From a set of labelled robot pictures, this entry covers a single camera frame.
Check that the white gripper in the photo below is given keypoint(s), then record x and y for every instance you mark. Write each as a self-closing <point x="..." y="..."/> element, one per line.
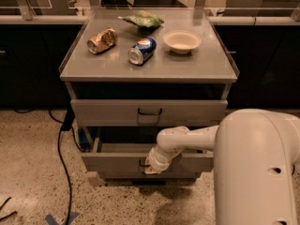
<point x="155" y="162"/>

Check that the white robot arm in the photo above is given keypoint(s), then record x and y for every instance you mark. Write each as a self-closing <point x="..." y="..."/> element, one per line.
<point x="254" y="153"/>

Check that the grey top drawer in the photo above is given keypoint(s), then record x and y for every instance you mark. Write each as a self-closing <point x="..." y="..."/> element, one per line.
<point x="148" y="112"/>

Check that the grey drawer cabinet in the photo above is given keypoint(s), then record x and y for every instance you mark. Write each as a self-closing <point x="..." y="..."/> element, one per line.
<point x="206" y="73"/>

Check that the blue tape cross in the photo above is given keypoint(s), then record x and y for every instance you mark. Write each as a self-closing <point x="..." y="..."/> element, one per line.
<point x="51" y="220"/>

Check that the blue pepsi can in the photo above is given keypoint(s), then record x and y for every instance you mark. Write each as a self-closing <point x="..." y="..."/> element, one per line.
<point x="141" y="51"/>

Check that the white paper bowl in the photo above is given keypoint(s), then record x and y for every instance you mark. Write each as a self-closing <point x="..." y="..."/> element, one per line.
<point x="181" y="41"/>

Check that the crushed gold soda can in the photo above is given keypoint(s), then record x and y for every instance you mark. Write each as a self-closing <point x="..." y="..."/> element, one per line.
<point x="102" y="42"/>

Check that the green chip bag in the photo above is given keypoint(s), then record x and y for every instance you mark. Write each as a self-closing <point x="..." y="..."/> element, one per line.
<point x="143" y="19"/>

